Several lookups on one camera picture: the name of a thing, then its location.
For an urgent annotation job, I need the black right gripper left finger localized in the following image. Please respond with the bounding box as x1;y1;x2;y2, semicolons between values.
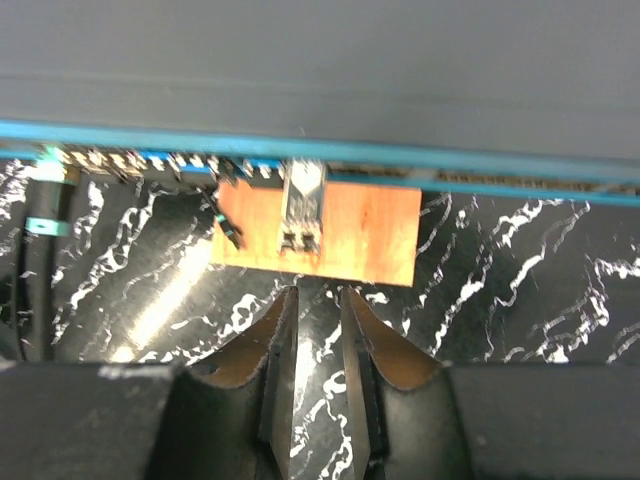
1;287;298;479

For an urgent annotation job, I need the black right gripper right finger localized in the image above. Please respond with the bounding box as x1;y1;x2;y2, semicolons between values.
341;289;639;479

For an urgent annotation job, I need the silver SFP module plug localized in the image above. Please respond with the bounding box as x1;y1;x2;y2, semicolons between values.
277;158;327;255

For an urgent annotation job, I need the wooden board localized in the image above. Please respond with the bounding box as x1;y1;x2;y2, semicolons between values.
211;182;422;287

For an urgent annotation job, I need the black ethernet cable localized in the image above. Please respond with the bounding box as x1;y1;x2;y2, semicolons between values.
9;149;81;361

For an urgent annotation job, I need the dark grey network switch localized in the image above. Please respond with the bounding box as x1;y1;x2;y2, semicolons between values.
1;1;639;205

